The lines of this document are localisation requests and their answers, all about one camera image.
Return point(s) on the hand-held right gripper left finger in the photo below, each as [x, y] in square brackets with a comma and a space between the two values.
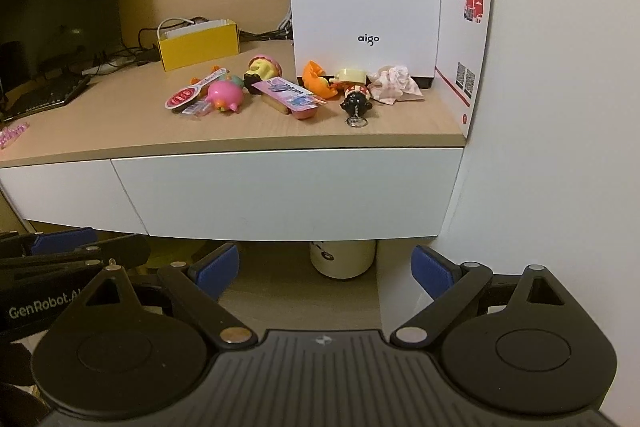
[217, 274]

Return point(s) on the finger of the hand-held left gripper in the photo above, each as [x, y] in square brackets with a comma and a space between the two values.
[62, 242]
[75, 262]

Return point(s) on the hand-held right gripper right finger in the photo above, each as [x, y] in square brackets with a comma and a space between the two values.
[432, 274]

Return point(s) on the small clear packet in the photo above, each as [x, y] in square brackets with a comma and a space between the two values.
[196, 109]

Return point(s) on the pink pig toy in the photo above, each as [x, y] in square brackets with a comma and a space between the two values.
[225, 97]

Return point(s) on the red hairbrush package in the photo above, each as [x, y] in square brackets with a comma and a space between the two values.
[187, 94]

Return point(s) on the pink cartoon package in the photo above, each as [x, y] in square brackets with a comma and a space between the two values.
[290, 99]

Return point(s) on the pink floral cloth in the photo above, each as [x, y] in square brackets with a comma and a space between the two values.
[397, 84]

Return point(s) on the pastel green round toy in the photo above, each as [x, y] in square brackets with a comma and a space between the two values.
[232, 81]

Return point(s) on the yellow pink cupcake toy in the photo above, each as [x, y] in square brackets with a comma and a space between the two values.
[262, 72]

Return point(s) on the roll of tape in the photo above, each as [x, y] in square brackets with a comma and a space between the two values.
[350, 75]

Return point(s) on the orange toy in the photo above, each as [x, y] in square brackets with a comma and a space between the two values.
[315, 79]

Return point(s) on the white narrow drawer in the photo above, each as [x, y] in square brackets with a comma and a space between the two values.
[65, 194]

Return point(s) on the white bin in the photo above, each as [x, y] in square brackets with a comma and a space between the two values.
[342, 259]

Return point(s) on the pink hair accessory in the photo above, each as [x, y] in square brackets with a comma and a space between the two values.
[12, 136]

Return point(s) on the black keyboard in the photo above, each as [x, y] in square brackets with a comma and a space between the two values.
[45, 94]

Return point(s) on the yellow cardboard box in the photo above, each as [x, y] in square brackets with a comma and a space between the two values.
[200, 49]

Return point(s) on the white booklet with red print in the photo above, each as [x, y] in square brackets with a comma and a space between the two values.
[465, 37]

